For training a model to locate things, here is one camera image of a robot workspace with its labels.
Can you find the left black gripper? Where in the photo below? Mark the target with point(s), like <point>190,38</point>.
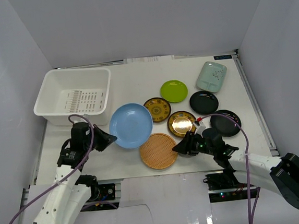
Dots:
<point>99,138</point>

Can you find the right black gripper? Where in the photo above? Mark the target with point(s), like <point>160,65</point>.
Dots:
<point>186,146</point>

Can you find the woven bamboo round tray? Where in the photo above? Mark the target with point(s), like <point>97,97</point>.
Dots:
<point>157,153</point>

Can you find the blue round plate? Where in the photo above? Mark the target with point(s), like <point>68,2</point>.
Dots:
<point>132,124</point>

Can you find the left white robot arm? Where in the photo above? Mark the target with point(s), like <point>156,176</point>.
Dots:
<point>72,189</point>

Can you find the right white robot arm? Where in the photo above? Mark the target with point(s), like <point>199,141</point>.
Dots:
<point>277,174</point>

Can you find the white plastic bin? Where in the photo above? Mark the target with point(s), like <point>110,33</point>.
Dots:
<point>85,91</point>

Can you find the gold centre plate dark rim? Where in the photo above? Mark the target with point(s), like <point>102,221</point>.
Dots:
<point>181,122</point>

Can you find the black round plate upper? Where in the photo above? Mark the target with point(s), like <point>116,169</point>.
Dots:
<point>203,102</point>

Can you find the black round plate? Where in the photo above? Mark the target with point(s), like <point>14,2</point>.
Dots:
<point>226,127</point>
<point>203,102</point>

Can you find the yellow patterned plate dark rim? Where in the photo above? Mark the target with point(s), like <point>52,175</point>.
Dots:
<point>159,108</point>

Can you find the black round plate lower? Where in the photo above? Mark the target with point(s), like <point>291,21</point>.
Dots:
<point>226,127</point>

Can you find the lime green round plate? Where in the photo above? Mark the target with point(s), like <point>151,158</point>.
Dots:
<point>174,91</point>

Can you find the pale green rectangular dish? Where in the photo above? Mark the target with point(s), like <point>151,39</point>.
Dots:
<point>211,77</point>

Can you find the dark label sticker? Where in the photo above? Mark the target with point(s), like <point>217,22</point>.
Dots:
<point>222,57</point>

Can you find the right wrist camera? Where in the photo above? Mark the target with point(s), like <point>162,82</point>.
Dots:
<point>200,126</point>

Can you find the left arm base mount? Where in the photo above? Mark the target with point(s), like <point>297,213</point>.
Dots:
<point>105,200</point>

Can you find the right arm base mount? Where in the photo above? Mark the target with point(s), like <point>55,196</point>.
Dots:
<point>223,187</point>

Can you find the aluminium frame rail right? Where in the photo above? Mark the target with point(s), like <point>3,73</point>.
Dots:
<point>264,127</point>

